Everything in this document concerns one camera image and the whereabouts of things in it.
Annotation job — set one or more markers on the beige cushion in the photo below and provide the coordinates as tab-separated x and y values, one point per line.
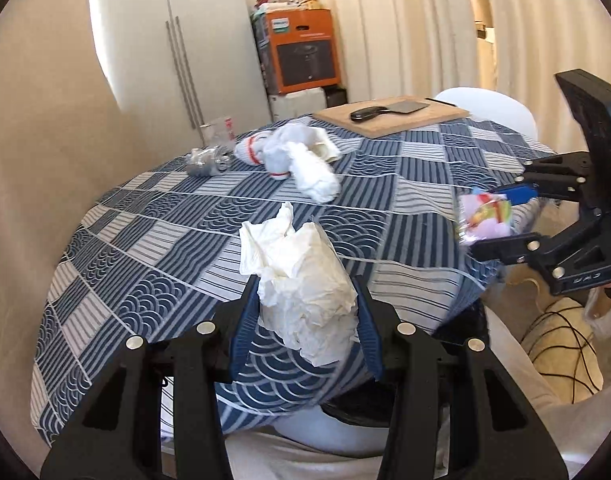
550	350

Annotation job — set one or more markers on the small black box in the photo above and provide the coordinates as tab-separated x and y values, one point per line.
336	97

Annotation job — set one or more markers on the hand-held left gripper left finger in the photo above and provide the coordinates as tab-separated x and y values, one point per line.
245	321

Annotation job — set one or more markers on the orange cardboard box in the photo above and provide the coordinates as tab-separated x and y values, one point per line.
300	30

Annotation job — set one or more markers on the wooden cutting board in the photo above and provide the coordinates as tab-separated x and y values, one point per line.
420	119

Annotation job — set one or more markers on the clear plastic bag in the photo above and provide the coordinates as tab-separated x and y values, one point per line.
205	162

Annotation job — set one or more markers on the clear plastic cup red label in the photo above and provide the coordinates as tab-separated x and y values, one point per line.
219	135

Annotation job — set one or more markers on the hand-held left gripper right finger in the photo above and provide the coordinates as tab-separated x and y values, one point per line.
368	331

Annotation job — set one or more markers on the colourful candy wrapper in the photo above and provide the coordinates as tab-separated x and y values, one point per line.
480	220

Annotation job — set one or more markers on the white chair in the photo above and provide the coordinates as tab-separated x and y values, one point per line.
490	105

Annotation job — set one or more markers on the pile of folded cloths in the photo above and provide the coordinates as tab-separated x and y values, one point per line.
285	2

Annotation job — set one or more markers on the white cardboard box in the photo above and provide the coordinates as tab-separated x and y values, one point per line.
293	102

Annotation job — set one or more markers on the white refrigerator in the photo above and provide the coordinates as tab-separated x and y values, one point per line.
210	35

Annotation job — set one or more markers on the white red plastic wrapper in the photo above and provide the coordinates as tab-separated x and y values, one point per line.
280	147

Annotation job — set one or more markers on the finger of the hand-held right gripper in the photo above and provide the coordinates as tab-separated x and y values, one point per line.
500	249
520	194

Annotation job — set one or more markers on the blue white patterned pillow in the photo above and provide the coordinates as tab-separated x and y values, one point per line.
160	240

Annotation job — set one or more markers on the cream curtain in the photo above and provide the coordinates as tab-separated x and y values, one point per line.
550	15
385	25

